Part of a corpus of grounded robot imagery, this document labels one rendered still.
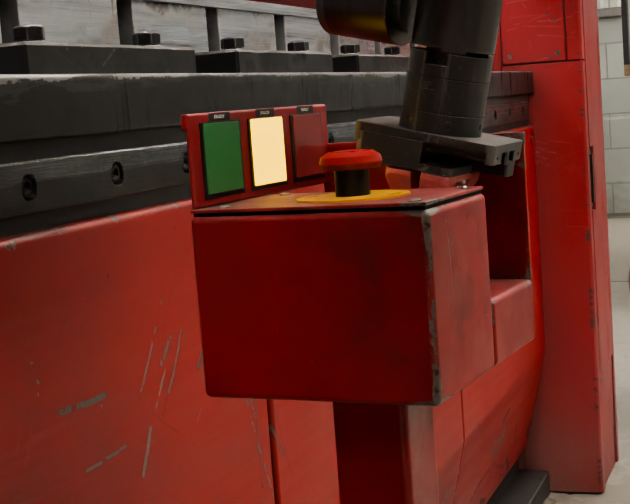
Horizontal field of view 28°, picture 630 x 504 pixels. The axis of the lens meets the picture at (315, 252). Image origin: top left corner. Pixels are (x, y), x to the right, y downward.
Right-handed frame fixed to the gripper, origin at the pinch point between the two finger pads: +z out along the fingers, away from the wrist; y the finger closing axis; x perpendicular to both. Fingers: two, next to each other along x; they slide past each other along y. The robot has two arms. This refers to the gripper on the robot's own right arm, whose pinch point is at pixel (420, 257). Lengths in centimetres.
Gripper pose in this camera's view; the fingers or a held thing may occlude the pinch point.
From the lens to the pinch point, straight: 88.8
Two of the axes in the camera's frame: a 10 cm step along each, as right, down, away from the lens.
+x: -4.5, 1.4, -8.8
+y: -8.9, -2.1, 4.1
